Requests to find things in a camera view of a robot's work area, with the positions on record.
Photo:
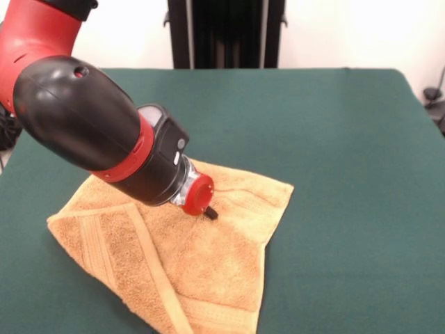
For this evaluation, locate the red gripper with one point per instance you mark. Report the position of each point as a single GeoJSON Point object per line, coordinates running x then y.
{"type": "Point", "coordinates": [198, 195]}

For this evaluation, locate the orange terry towel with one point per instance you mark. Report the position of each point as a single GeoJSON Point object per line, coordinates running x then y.
{"type": "Point", "coordinates": [208, 264]}

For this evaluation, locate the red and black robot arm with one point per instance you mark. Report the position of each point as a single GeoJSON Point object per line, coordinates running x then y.
{"type": "Point", "coordinates": [80, 115]}

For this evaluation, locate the dark green table cloth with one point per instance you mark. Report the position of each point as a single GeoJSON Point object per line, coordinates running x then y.
{"type": "Point", "coordinates": [347, 139]}

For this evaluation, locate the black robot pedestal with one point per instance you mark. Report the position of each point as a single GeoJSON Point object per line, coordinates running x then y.
{"type": "Point", "coordinates": [226, 35]}

